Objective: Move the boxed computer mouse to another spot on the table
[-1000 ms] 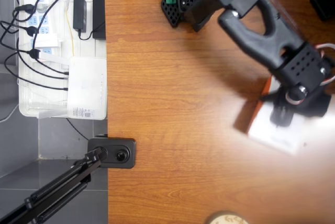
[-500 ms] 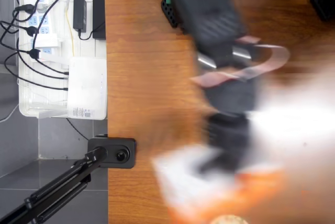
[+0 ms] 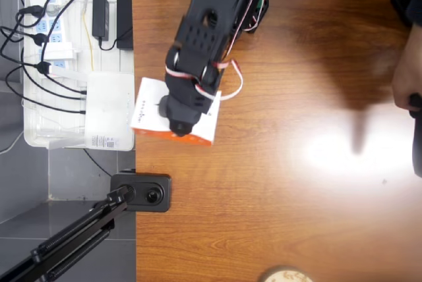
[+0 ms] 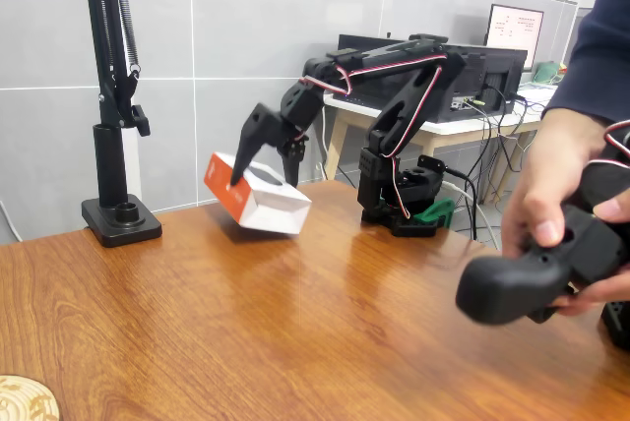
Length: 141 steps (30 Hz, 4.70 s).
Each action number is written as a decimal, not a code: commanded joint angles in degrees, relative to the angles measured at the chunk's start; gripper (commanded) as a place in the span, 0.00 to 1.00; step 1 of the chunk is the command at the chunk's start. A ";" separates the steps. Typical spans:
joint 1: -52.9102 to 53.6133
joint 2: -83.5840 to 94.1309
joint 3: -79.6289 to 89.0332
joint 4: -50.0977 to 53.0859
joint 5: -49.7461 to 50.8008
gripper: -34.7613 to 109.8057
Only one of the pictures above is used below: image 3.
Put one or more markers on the white power strip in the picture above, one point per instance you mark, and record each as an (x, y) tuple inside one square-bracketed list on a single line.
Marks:
[(54, 26)]

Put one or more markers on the white charger plug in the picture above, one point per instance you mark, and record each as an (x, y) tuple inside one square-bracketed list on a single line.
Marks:
[(57, 51)]

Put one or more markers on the black desk clamp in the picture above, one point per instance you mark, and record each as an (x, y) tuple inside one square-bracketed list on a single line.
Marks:
[(158, 183)]

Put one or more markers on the wide black power adapter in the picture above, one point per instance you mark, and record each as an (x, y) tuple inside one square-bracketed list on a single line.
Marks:
[(124, 21)]

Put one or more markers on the dark sleeved forearm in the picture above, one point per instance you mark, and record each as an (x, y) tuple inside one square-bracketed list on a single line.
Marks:
[(416, 8)]

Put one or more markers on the slim black power adapter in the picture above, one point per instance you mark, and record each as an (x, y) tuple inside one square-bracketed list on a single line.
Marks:
[(101, 15)]

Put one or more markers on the person's hand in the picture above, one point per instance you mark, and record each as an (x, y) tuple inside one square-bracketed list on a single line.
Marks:
[(409, 68)]

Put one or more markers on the white router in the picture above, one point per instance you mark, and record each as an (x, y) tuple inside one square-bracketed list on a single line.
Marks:
[(108, 110)]

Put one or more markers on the white orange mouse box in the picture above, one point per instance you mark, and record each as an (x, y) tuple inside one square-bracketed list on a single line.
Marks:
[(148, 114)]

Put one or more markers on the black power plug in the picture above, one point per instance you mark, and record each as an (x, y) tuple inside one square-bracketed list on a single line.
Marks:
[(36, 10), (43, 68), (41, 39)]

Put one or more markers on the round wooden coaster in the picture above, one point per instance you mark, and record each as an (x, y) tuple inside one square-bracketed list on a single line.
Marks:
[(286, 275)]

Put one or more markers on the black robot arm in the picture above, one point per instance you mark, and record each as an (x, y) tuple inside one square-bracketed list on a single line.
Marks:
[(204, 31)]

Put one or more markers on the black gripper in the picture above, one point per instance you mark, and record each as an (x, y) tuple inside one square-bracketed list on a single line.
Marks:
[(180, 124)]

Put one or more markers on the white plastic tray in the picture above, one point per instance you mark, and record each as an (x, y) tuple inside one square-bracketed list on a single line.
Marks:
[(76, 31)]

